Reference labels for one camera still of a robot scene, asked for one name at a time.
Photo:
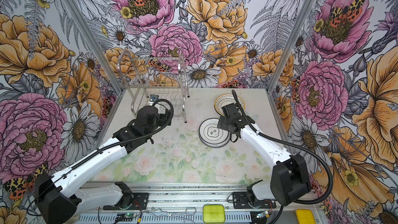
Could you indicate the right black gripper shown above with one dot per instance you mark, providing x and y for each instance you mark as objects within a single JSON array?
[{"x": 223, "y": 123}]

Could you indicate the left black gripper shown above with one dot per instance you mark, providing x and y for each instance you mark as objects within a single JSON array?
[{"x": 161, "y": 118}]

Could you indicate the yellow rimmed white plate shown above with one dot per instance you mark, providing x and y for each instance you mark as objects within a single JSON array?
[{"x": 222, "y": 101}]

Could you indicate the chrome wire dish rack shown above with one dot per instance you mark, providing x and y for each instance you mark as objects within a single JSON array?
[{"x": 148, "y": 79}]

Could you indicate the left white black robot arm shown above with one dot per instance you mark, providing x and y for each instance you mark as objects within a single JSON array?
[{"x": 59, "y": 197}]

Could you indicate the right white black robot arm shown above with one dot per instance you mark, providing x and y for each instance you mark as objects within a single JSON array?
[{"x": 289, "y": 180}]

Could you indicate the green square lid box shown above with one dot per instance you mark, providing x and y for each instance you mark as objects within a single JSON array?
[{"x": 214, "y": 214}]

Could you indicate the small green circuit board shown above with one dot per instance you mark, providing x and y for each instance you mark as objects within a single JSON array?
[{"x": 126, "y": 217}]

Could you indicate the yellow box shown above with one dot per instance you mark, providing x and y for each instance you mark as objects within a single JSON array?
[{"x": 305, "y": 216}]

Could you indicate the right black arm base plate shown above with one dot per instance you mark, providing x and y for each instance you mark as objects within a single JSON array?
[{"x": 241, "y": 201}]

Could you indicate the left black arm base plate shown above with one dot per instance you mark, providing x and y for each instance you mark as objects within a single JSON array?
[{"x": 136, "y": 200}]

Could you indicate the bent metal wire hook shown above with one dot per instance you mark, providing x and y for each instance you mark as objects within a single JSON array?
[{"x": 186, "y": 216}]

